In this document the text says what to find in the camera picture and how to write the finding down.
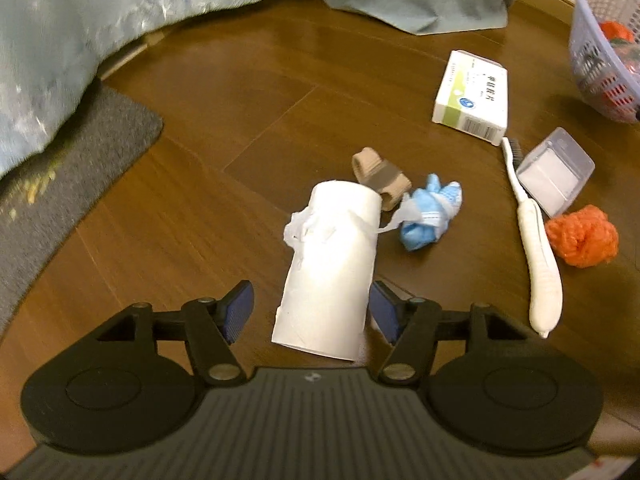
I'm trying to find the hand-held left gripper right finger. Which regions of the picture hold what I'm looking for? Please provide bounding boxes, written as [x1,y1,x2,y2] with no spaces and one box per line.
[369,280,532,387]

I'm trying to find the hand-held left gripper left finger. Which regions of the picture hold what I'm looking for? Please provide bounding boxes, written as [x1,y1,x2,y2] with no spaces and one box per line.
[94,280,256,387]

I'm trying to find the white paper roll tube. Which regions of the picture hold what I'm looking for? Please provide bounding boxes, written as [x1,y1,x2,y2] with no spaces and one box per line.
[271,180,386,363]

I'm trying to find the white toothbrush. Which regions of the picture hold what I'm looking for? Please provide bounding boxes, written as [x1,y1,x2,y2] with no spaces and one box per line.
[501,136,564,340]

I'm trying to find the orange mesh ball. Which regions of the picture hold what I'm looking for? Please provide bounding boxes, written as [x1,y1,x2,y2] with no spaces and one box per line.
[545,204,620,269]

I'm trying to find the purple plastic mesh basket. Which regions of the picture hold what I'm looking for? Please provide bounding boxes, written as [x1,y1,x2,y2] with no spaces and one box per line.
[567,0,640,124]

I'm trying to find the orange plastic bag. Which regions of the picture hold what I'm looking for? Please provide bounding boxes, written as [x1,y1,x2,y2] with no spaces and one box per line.
[597,20,640,107]

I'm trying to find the blue crumpled face mask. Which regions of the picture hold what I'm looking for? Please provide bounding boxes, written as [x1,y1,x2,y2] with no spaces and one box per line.
[397,174,464,252]

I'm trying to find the grey door mat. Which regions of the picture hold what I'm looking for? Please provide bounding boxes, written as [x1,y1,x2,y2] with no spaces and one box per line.
[0,82,165,342]

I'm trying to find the clear plastic box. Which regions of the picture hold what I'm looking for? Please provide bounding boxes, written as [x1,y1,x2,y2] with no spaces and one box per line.
[515,127,596,219]

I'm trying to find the white medicine box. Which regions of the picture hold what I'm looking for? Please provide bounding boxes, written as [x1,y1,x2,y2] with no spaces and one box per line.
[431,50,510,146]

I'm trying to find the grey-blue star curtain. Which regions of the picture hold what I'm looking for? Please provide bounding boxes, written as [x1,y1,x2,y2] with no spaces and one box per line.
[0,0,271,177]

